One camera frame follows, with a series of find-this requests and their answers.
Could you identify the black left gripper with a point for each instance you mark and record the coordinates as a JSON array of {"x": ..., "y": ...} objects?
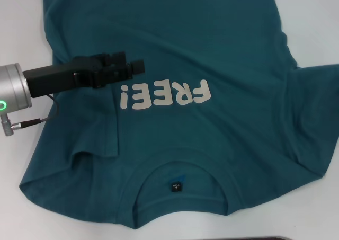
[{"x": 53, "y": 78}]

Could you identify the teal T-shirt with FREE print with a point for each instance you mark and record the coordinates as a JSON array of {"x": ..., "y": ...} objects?
[{"x": 198, "y": 38}]

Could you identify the dark device edge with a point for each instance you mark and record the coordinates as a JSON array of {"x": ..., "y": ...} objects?
[{"x": 265, "y": 239}]

